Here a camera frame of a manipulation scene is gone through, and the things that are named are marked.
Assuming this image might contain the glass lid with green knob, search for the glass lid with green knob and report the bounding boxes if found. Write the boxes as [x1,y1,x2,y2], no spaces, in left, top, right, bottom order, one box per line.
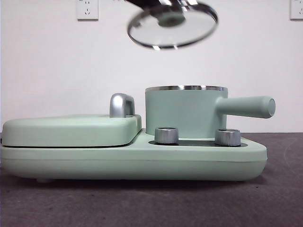
[126,0,219,52]

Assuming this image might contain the silver control knob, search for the silver control knob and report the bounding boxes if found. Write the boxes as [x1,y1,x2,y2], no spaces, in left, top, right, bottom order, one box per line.
[154,127,180,145]
[214,129,242,146]

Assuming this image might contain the mint green breakfast maker base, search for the mint green breakfast maker base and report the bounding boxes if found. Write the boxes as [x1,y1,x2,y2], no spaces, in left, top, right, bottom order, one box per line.
[0,138,268,184]

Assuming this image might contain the white wall socket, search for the white wall socket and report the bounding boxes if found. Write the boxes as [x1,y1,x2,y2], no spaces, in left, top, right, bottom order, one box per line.
[289,0,303,21]
[76,0,99,21]

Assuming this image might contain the silver griddle cover handle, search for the silver griddle cover handle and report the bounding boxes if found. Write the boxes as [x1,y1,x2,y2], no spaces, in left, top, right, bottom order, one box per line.
[109,93,136,118]

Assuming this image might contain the mint green pot with handle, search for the mint green pot with handle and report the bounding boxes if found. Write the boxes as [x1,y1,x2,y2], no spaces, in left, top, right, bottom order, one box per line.
[144,85,276,140]

